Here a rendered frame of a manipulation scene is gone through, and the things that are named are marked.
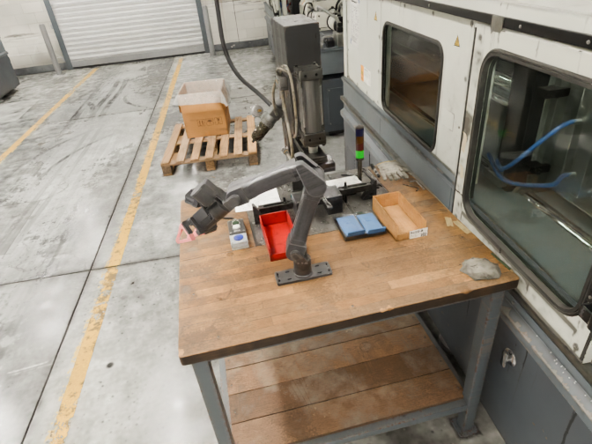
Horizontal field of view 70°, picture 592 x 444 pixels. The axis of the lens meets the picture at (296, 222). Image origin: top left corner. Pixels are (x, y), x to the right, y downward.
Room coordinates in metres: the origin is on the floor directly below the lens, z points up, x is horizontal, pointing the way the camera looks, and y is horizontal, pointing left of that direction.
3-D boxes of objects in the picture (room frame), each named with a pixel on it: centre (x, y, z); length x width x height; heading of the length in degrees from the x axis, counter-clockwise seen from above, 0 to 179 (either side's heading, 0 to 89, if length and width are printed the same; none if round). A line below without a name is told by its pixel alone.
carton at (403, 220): (1.45, -0.42, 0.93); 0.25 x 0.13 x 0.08; 9
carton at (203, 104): (5.00, 0.91, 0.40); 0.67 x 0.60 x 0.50; 1
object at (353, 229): (1.42, -0.22, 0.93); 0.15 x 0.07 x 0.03; 10
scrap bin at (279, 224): (1.40, 0.07, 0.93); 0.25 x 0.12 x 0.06; 9
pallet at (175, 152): (4.70, 0.86, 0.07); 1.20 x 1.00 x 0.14; 3
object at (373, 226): (1.42, -0.30, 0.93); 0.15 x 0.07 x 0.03; 9
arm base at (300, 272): (1.18, -0.01, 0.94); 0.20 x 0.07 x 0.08; 99
